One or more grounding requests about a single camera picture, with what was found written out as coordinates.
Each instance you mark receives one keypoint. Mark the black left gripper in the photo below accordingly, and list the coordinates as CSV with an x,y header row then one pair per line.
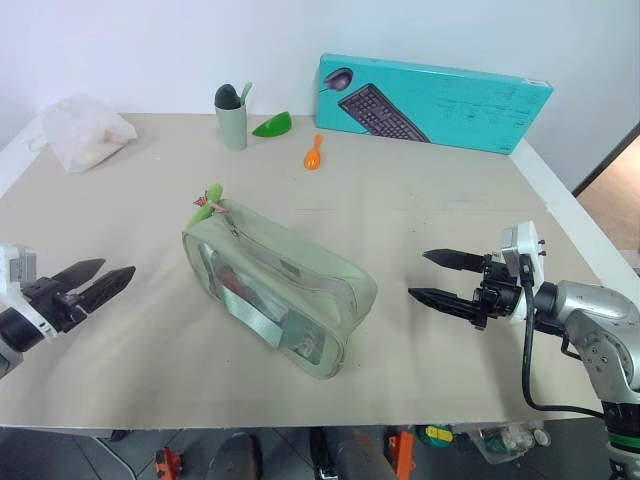
x,y
55,305

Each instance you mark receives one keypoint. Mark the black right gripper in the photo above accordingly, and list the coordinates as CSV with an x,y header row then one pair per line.
x,y
497,295

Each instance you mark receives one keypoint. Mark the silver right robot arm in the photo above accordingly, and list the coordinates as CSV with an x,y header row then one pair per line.
x,y
595,312

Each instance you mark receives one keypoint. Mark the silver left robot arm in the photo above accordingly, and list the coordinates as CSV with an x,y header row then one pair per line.
x,y
12,331

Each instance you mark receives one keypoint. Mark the translucent green zipper pouch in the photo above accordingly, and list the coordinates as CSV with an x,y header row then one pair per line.
x,y
300,280

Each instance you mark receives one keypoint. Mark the beige table cover sheet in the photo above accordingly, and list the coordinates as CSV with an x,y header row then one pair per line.
x,y
150,360

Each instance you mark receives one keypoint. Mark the green plush zipper charm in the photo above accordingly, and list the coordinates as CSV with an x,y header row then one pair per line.
x,y
214,194

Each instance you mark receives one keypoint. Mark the white plastic bag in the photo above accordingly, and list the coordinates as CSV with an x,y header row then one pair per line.
x,y
85,132

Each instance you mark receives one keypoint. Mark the green and yellow object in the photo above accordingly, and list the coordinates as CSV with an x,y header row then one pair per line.
x,y
439,434

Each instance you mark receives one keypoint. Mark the clear plastic container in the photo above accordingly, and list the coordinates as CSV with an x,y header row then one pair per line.
x,y
505,442

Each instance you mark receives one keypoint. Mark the orange clamp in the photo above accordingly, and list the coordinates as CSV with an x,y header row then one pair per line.
x,y
402,450
167,465

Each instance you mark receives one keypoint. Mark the teal keyboard box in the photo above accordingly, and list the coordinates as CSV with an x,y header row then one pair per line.
x,y
450,102

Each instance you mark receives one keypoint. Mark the orange plastic spoon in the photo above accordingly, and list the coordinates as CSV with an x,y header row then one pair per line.
x,y
312,159

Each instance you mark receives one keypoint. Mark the dark rounded shape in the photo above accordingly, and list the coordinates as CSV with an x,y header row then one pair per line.
x,y
362,455

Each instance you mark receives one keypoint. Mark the pale green cup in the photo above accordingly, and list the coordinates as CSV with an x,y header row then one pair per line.
x,y
233,127

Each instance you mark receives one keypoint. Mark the dark green rounded object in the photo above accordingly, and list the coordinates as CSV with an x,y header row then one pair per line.
x,y
227,96

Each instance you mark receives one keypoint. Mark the bright green wedge bowl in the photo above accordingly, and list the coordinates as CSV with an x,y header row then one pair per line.
x,y
272,126

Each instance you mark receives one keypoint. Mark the pale green spoon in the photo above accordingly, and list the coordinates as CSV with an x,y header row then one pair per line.
x,y
246,92

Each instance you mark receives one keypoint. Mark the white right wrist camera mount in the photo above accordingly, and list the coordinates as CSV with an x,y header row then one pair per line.
x,y
525,240

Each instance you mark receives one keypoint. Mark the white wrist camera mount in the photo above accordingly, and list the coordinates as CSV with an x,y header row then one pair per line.
x,y
6,295
525,240

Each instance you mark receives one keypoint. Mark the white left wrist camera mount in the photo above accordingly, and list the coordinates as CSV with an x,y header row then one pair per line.
x,y
6,295

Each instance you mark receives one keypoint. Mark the dark door frame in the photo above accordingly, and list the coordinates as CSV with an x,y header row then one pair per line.
x,y
605,160

